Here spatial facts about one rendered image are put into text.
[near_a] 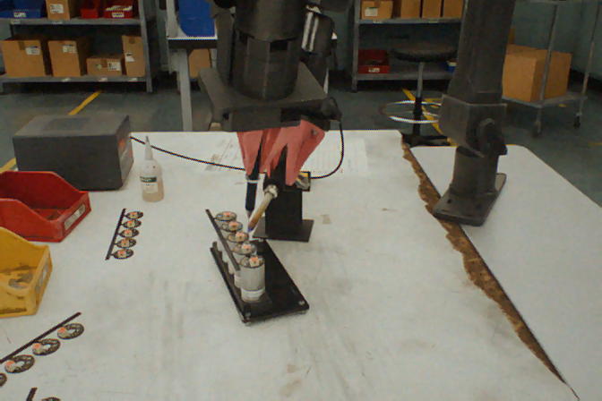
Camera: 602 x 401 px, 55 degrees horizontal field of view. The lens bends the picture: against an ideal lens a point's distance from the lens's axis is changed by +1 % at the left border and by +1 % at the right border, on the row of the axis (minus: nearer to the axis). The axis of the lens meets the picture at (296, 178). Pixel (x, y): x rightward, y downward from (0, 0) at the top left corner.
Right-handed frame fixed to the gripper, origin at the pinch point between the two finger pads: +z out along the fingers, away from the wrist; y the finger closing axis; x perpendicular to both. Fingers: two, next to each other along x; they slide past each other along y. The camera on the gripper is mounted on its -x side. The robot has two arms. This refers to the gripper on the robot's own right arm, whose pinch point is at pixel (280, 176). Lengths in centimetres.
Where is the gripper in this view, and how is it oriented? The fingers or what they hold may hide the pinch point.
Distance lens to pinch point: 69.4
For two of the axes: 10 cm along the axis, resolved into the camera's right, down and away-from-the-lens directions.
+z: -1.9, 9.8, -0.6
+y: 9.1, 1.5, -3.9
